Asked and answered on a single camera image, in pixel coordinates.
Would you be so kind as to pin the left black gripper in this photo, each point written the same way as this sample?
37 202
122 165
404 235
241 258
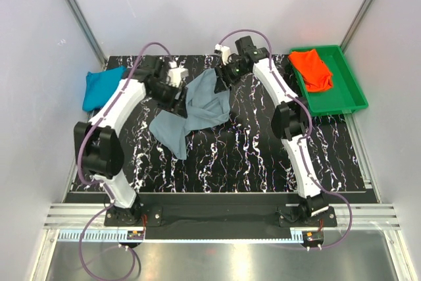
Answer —
180 107

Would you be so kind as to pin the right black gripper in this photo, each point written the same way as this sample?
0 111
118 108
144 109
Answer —
221 85

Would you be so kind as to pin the grey-blue t shirt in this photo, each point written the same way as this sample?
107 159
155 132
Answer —
205 109

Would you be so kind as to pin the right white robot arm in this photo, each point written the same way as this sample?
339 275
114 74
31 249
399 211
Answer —
291 122

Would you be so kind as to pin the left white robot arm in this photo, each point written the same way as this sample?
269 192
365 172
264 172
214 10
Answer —
98 149

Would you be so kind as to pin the teal folded t shirt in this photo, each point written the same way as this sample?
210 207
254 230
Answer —
100 88

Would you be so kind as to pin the orange t shirt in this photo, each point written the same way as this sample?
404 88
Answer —
315 73

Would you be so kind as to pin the green plastic tray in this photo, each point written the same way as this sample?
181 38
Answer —
346 95

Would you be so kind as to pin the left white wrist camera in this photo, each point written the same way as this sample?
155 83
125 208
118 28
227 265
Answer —
176 74

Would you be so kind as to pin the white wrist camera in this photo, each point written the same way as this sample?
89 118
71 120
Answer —
176 74
223 52

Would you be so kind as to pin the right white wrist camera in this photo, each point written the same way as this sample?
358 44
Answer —
223 52

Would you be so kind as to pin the aluminium front rail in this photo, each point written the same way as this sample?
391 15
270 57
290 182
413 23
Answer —
86 222

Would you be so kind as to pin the left aluminium frame post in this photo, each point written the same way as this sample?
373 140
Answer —
86 30

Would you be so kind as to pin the aluminium frame post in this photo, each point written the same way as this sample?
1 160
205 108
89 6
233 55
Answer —
356 22
86 30

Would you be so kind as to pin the right aluminium frame post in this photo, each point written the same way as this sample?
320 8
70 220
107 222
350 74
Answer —
356 22

